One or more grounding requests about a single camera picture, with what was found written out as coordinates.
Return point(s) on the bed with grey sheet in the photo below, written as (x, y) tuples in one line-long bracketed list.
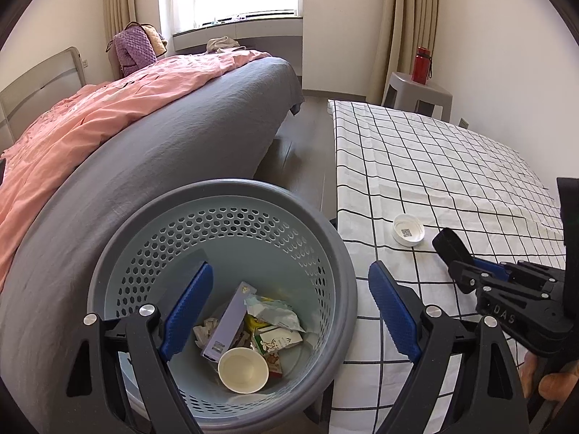
[(181, 135)]

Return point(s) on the red water bottle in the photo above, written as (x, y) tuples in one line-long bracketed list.
[(420, 67)]

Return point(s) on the person's right hand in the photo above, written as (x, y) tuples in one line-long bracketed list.
[(558, 384)]

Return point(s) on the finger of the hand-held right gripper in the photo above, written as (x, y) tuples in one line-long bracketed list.
[(468, 275), (497, 270)]

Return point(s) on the white bottle cap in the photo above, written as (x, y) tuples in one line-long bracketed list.
[(408, 231)]

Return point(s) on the pink blanket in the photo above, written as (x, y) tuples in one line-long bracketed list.
[(90, 126)]

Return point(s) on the purple quilted bag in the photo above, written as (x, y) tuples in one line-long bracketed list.
[(133, 52)]

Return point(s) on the grey headboard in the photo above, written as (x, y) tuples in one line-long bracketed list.
[(40, 86)]

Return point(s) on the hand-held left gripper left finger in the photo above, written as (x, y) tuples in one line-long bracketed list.
[(187, 312)]

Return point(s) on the white paper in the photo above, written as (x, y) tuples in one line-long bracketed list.
[(206, 332)]

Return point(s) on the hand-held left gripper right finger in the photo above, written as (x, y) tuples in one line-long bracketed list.
[(393, 316)]

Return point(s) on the grey plastic stool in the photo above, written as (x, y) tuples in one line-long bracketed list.
[(418, 92)]

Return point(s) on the red and white paper cup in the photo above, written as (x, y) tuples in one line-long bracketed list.
[(243, 370)]

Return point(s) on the green and white plastic wrapper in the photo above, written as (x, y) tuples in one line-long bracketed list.
[(276, 312)]

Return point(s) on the small red and white packet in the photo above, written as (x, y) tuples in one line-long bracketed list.
[(274, 364)]

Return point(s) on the grey perforated waste basket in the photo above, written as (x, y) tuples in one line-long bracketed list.
[(149, 235)]

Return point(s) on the beige cloth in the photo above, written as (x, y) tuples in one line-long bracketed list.
[(222, 44)]

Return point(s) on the beige quilted bag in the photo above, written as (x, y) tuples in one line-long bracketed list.
[(156, 40)]

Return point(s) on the grey window sill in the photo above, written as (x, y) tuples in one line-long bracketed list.
[(253, 31)]

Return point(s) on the purple cardboard box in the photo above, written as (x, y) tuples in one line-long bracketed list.
[(230, 321)]

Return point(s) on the white carton box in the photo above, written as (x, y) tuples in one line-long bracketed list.
[(276, 339)]

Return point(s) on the beige curtain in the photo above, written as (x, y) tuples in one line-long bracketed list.
[(118, 0), (402, 13)]

